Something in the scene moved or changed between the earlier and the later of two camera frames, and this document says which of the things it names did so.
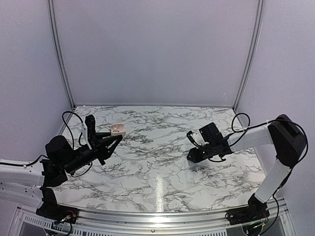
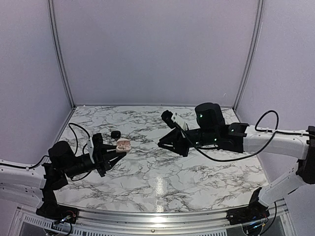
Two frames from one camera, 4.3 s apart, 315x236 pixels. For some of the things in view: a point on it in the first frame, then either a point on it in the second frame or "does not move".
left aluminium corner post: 52,13 does not move
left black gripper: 99,146 -> 102,158
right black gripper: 196,158 -> 175,140
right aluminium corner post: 245,80 does not move
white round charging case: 117,129 -> 123,145
